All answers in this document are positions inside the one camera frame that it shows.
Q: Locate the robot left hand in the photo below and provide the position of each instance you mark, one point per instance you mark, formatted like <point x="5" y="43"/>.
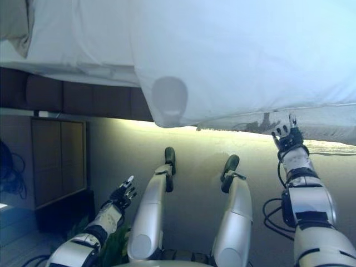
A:
<point x="123" y="194"/>

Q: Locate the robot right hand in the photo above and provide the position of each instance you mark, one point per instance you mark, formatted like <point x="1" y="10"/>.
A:
<point x="290" y="139"/>

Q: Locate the white duvet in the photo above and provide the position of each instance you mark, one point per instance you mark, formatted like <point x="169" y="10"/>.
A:
<point x="236" y="61"/>

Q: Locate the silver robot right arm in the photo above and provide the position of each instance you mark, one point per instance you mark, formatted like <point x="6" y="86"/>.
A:
<point x="311" y="200"/>

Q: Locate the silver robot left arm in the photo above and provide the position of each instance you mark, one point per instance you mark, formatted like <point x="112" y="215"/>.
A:
<point x="83" y="244"/>

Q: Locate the white bed sheet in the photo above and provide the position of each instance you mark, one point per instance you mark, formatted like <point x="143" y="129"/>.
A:
<point x="78" y="41"/>

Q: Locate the wooden nightstand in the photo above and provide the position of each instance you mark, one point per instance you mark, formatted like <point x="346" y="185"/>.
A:
<point x="58" y="161"/>

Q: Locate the brown bed frame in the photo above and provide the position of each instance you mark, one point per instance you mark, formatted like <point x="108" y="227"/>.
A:
<point x="83" y="100"/>

